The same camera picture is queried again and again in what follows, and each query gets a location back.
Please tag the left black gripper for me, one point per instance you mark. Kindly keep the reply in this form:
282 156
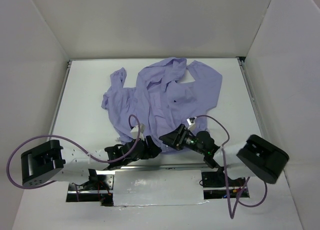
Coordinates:
146 145

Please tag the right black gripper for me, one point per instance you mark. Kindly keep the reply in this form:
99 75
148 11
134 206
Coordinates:
179 134

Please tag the lavender zip-up jacket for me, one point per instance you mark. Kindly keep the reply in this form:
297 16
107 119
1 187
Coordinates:
166 93

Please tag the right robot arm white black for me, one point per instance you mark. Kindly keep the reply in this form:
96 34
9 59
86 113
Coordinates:
256 157

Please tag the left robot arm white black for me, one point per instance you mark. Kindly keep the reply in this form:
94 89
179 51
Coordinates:
50 161

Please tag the silver foil tape panel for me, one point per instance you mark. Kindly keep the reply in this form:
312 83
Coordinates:
157 188

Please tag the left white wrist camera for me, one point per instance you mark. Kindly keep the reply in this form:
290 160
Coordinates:
138 131

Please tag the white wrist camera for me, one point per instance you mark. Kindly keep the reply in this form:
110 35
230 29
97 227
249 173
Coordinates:
191 123
138 131

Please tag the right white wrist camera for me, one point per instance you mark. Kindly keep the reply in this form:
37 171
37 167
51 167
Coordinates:
191 123

